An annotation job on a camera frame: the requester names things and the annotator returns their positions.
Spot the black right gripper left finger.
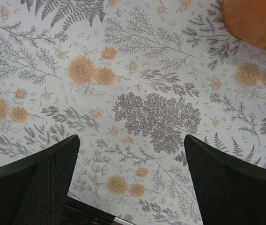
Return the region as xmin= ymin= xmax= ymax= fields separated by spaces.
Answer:
xmin=0 ymin=135 xmax=80 ymax=225

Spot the orange plastic laundry basket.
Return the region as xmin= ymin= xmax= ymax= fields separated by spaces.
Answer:
xmin=222 ymin=0 xmax=266 ymax=51

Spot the floral patterned table mat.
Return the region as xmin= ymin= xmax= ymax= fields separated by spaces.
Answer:
xmin=0 ymin=0 xmax=266 ymax=225

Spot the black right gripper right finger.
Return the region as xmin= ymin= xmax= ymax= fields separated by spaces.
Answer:
xmin=184 ymin=135 xmax=266 ymax=225

